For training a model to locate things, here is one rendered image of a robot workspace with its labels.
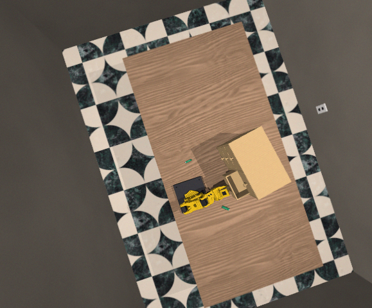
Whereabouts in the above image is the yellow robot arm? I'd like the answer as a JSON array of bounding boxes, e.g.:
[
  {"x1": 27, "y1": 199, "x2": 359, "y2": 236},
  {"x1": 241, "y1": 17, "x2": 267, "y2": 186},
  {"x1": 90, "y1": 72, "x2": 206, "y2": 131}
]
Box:
[{"x1": 180, "y1": 190, "x2": 215, "y2": 214}]

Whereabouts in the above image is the tan wooden chest of drawers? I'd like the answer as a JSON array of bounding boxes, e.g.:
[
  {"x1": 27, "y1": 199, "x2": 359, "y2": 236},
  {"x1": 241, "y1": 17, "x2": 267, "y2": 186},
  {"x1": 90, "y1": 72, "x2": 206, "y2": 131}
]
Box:
[{"x1": 217, "y1": 126, "x2": 291, "y2": 200}]

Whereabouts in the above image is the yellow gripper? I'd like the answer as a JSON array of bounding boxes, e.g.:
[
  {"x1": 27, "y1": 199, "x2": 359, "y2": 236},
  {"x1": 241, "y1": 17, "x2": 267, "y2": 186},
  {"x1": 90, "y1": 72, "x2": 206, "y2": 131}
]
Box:
[{"x1": 211, "y1": 185, "x2": 230, "y2": 201}]

